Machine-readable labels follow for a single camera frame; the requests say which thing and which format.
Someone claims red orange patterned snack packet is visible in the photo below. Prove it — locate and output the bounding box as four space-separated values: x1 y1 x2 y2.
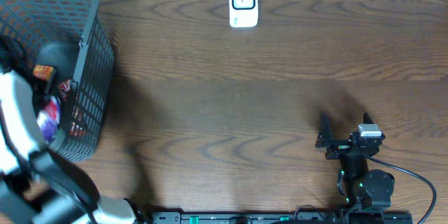
57 79 72 102

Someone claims red purple snack bag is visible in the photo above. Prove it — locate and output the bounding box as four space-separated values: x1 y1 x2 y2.
36 96 61 144

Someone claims small orange snack packet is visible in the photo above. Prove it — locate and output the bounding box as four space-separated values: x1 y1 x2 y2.
33 64 57 89

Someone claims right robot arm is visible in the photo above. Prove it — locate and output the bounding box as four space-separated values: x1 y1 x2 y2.
315 113 395 223

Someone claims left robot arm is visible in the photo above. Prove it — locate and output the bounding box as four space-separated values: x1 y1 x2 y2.
1 36 152 223

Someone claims white barcode scanner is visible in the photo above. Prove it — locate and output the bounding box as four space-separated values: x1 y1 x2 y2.
229 0 259 28

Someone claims gray plastic mesh basket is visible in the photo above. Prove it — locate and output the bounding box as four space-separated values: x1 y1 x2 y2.
1 0 114 162

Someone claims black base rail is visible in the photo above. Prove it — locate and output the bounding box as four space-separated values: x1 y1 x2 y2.
150 211 413 224

